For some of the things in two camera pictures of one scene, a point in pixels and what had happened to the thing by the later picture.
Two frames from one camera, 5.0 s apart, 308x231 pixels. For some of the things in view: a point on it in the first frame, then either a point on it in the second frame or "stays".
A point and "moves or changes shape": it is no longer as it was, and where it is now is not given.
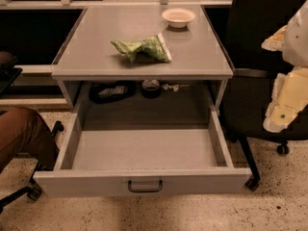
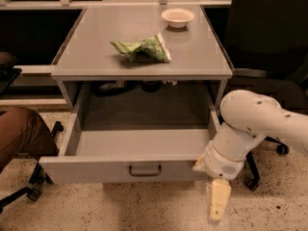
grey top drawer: [142, 148] moves or changes shape
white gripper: [297, 38] → [221, 164]
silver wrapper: [175, 87] → [172, 81]
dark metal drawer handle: [145, 190] → [144, 174]
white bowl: [178, 17] stays
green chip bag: [154, 47] stays
